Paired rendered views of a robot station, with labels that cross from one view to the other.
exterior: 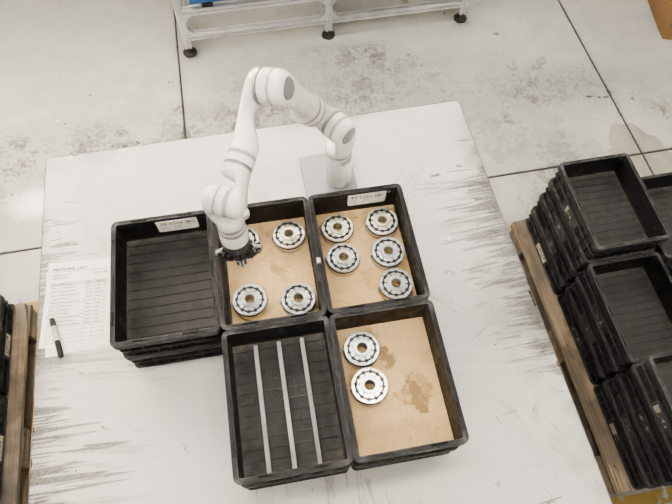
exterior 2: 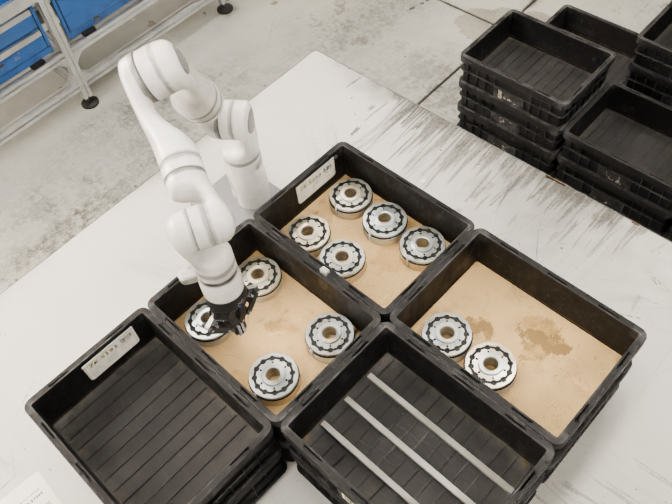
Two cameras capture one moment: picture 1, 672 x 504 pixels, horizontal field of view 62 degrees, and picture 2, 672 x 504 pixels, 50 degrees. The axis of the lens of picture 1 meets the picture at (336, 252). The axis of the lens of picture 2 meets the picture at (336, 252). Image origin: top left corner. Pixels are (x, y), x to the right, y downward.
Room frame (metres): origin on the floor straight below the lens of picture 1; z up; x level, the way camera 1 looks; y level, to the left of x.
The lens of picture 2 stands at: (-0.05, 0.42, 2.18)
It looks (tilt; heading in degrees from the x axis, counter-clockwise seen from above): 54 degrees down; 332
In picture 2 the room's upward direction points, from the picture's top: 8 degrees counter-clockwise
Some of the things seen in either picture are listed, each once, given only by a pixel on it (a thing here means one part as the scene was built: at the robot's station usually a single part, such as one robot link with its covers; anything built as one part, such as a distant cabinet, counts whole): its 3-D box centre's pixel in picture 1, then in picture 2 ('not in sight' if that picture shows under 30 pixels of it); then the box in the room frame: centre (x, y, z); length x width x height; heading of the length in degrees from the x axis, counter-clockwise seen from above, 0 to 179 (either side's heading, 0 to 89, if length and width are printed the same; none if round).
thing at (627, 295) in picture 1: (623, 320); (631, 169); (0.80, -1.16, 0.31); 0.40 x 0.30 x 0.34; 13
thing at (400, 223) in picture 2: (388, 251); (384, 219); (0.79, -0.16, 0.86); 0.10 x 0.10 x 0.01
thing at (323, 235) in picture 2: (337, 227); (307, 232); (0.87, 0.00, 0.86); 0.10 x 0.10 x 0.01
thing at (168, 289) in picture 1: (168, 282); (154, 428); (0.65, 0.50, 0.87); 0.40 x 0.30 x 0.11; 12
